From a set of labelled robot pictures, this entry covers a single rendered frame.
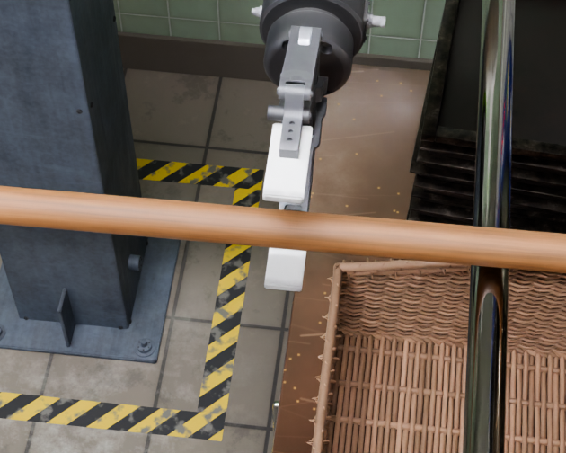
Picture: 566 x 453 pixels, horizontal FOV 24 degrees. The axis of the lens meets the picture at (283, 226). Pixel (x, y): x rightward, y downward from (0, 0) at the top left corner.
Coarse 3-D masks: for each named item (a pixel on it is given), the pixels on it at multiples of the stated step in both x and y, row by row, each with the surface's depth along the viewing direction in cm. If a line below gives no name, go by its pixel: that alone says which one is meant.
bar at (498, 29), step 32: (512, 0) 119; (512, 32) 116; (480, 64) 115; (512, 64) 114; (480, 96) 112; (512, 96) 112; (480, 128) 110; (512, 128) 111; (480, 160) 108; (480, 192) 106; (480, 224) 104; (480, 288) 100; (480, 320) 98; (480, 352) 96; (480, 384) 95; (480, 416) 93; (480, 448) 92
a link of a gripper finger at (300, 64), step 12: (312, 36) 103; (288, 48) 102; (300, 48) 102; (312, 48) 103; (288, 60) 101; (300, 60) 101; (312, 60) 101; (288, 72) 99; (300, 72) 99; (312, 72) 99; (312, 84) 98; (312, 96) 98
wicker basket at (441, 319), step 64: (384, 320) 162; (448, 320) 161; (512, 320) 159; (320, 384) 145; (384, 384) 161; (448, 384) 161; (512, 384) 161; (320, 448) 141; (384, 448) 156; (448, 448) 156; (512, 448) 156
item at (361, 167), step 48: (336, 96) 190; (384, 96) 190; (336, 144) 185; (384, 144) 185; (336, 192) 180; (384, 192) 180; (288, 336) 167; (288, 384) 162; (528, 384) 162; (288, 432) 158; (384, 432) 158
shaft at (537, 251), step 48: (0, 192) 101; (48, 192) 101; (192, 240) 101; (240, 240) 100; (288, 240) 100; (336, 240) 99; (384, 240) 99; (432, 240) 99; (480, 240) 98; (528, 240) 98
